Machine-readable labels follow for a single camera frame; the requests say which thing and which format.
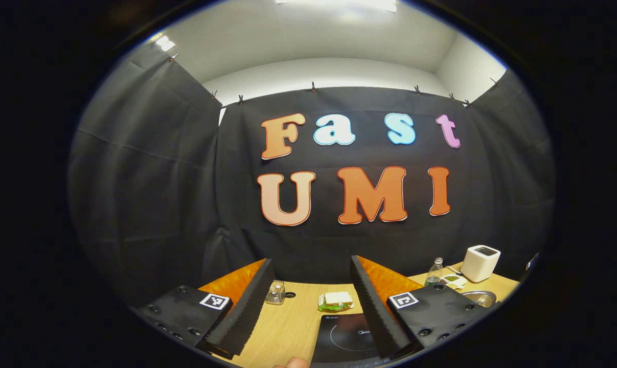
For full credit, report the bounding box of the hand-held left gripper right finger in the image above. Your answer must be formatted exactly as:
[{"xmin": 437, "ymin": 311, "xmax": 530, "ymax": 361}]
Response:
[{"xmin": 350, "ymin": 255, "xmax": 493, "ymax": 361}]

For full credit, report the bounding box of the clear plastic water bottle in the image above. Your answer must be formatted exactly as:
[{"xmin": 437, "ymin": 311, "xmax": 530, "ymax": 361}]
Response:
[{"xmin": 425, "ymin": 257, "xmax": 444, "ymax": 287}]

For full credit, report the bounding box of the sandwich with green lettuce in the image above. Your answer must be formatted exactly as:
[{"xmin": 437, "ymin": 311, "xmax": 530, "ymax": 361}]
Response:
[{"xmin": 317, "ymin": 292, "xmax": 355, "ymax": 312}]

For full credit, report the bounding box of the large ceiling light panel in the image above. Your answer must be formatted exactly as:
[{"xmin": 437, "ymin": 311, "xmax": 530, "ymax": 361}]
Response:
[{"xmin": 275, "ymin": 0, "xmax": 398, "ymax": 13}]

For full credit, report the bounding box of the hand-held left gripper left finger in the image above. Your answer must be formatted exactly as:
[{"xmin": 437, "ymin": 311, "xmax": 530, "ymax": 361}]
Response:
[{"xmin": 132, "ymin": 258, "xmax": 277, "ymax": 361}]

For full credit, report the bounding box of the black induction cooktop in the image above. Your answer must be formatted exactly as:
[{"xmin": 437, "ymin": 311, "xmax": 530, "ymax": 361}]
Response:
[{"xmin": 311, "ymin": 313, "xmax": 391, "ymax": 366}]

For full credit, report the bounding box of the row of backdrop clips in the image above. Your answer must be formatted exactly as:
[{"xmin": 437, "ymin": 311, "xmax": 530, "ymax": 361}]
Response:
[{"xmin": 169, "ymin": 52, "xmax": 499, "ymax": 108}]

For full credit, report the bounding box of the black backdrop cloth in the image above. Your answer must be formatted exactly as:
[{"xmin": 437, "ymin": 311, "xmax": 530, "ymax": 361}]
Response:
[{"xmin": 68, "ymin": 41, "xmax": 557, "ymax": 307}]

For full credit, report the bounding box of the stainless steel pot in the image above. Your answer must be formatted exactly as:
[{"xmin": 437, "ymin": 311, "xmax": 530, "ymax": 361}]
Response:
[{"xmin": 461, "ymin": 290, "xmax": 498, "ymax": 308}]

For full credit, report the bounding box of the white toaster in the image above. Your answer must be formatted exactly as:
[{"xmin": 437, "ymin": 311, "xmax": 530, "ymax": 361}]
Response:
[{"xmin": 460, "ymin": 245, "xmax": 501, "ymax": 283}]

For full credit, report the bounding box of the small wire mesh basket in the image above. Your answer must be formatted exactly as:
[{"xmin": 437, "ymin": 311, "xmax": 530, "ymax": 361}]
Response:
[{"xmin": 265, "ymin": 281, "xmax": 286, "ymax": 306}]

